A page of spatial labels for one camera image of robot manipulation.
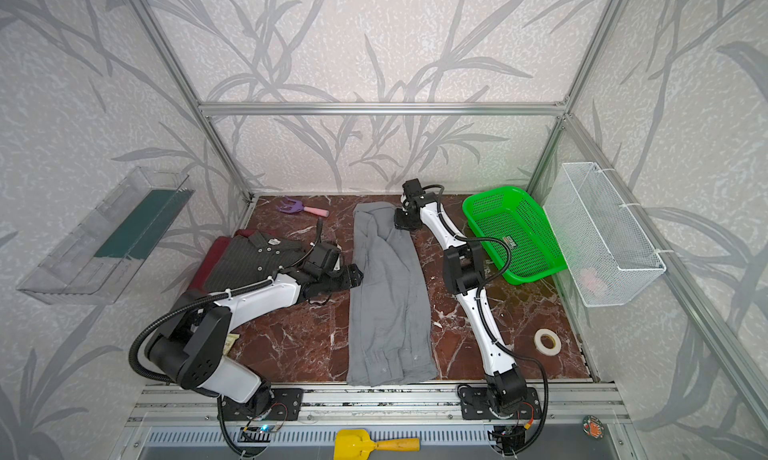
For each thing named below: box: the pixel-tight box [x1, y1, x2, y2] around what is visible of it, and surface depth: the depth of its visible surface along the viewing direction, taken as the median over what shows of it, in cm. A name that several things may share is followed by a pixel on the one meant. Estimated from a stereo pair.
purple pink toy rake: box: [279, 197, 330, 218], surface depth 118 cm
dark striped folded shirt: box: [203, 231, 307, 293], surface depth 96 cm
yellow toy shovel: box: [334, 428, 421, 460], surface depth 69 cm
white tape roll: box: [534, 328, 562, 356], surface depth 84 cm
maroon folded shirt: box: [190, 229, 256, 292], surface depth 99 cm
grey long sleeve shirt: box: [347, 201, 439, 386], surface depth 89 cm
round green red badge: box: [582, 415, 605, 439], surface depth 72 cm
